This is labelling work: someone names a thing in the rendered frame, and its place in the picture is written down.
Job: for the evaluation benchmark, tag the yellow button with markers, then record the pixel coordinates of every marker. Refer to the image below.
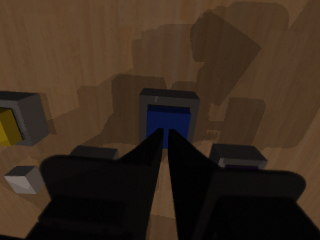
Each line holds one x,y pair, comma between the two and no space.
22,120

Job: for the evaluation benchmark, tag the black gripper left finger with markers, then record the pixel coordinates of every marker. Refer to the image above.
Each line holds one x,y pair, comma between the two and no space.
131,179

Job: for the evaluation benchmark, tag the red button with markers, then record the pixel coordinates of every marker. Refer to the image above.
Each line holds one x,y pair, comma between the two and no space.
85,151

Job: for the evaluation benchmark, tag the blue button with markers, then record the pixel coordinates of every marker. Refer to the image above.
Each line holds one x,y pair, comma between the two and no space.
168,109

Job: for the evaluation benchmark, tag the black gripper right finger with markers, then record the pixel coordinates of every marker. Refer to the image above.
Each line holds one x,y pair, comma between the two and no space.
197,182

